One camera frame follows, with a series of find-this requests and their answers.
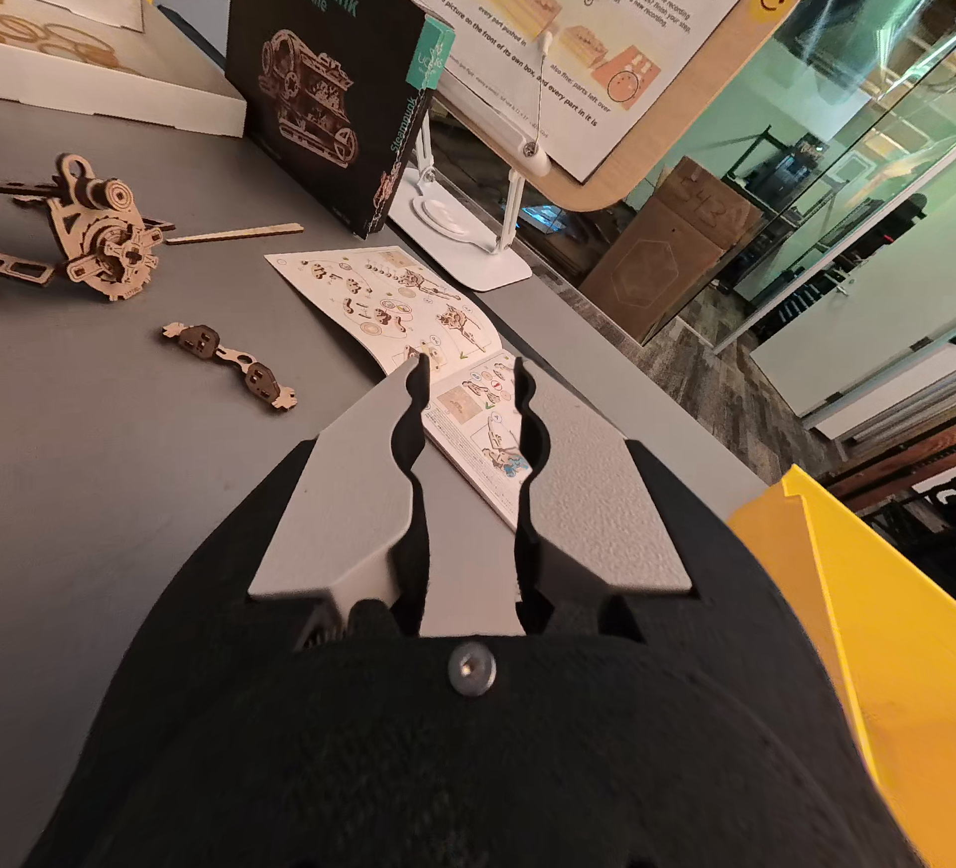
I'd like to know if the black model kit box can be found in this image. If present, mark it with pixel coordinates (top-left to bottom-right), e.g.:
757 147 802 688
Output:
226 0 455 240

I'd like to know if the white cardboard box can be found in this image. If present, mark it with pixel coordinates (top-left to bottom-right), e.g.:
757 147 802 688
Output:
0 0 247 138

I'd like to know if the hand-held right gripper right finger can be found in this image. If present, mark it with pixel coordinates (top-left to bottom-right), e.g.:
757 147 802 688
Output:
511 357 693 633

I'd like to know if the flat wooden stick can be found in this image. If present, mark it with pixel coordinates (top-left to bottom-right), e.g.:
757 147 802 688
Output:
166 223 305 245

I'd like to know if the wooden gear model assembly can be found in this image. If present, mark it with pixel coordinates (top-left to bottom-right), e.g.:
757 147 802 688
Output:
0 152 176 303

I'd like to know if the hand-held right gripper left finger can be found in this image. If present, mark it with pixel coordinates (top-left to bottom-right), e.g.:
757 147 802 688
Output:
248 353 434 637

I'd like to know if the wooden display board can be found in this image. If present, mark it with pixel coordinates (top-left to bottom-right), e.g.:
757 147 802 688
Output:
355 0 823 212

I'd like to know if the printed instruction sheet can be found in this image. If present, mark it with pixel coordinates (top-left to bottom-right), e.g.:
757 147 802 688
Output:
369 0 815 183

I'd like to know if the brown cardboard box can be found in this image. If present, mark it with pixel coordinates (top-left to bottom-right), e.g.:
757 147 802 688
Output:
579 157 763 346

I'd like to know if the open instruction booklet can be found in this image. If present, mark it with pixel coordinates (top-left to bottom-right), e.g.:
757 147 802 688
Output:
265 246 535 533

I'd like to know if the laser-cut wooden sheet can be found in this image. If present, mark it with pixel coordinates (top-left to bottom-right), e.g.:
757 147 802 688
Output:
0 0 124 70

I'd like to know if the white board stand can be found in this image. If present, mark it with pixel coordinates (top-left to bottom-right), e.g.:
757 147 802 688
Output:
388 87 554 292

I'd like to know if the wooden linked strip part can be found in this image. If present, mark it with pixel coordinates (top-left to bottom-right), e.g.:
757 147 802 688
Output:
161 321 298 412

